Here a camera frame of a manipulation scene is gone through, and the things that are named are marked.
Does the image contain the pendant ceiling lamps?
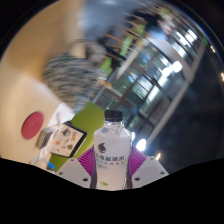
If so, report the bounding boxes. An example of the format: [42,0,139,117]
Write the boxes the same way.
[131,28,198,153]

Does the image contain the flat round red coaster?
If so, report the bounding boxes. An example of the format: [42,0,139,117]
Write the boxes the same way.
[21,111,45,141]

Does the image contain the black sticker-covered tablet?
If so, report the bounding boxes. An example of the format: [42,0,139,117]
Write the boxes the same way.
[49,120,88,159]

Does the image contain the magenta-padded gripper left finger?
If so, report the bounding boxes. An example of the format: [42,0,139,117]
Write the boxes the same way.
[55,145,99,190]

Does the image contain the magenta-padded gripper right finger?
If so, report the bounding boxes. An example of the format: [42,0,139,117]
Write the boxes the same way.
[127,145,170,189]

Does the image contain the clear black-capped water bottle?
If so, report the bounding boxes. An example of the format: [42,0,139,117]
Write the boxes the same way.
[92,109,133,191]

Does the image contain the green upholstered bench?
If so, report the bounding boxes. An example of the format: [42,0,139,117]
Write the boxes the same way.
[49,101,106,173]

